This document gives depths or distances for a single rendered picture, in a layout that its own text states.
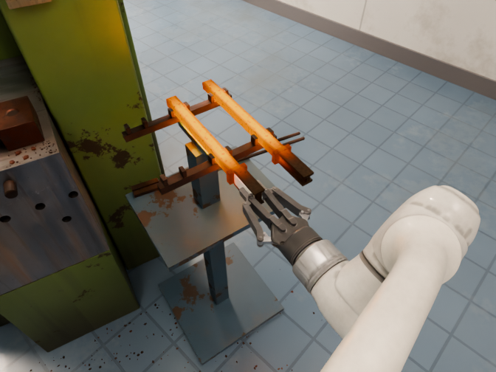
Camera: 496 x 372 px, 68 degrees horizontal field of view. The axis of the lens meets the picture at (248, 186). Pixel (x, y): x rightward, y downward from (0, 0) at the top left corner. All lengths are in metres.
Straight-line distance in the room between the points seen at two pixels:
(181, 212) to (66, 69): 0.49
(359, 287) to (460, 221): 0.17
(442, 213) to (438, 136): 2.07
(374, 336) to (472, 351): 1.46
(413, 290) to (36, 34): 0.97
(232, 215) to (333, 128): 1.52
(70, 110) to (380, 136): 1.86
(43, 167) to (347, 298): 0.77
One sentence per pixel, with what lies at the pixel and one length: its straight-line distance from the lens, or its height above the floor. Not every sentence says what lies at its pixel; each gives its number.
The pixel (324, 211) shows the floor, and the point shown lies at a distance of 1.99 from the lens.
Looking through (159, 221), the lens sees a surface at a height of 0.68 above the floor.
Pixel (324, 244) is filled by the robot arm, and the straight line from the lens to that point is 0.67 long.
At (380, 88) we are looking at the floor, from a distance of 2.94.
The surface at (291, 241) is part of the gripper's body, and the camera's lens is 0.68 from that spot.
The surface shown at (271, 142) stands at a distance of 0.88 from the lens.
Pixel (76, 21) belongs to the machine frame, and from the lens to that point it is 1.09.
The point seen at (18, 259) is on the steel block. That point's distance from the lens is 1.28.
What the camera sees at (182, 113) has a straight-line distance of 0.98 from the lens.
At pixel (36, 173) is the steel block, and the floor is 0.88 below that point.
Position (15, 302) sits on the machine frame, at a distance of 1.45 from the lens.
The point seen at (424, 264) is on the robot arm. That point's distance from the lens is 0.47.
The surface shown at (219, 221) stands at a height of 0.68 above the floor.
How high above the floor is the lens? 1.54
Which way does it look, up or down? 48 degrees down
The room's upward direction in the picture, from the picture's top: straight up
